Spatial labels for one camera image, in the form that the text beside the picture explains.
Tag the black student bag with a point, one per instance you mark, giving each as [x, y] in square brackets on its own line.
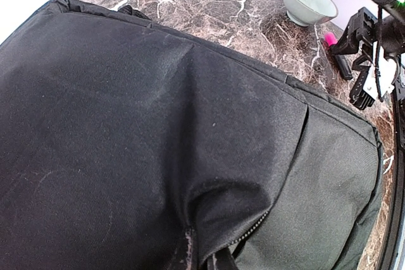
[129, 145]

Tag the pink black highlighter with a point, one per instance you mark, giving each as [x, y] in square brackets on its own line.
[339, 60]

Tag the pale green bowl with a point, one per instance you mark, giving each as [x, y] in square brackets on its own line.
[310, 12]

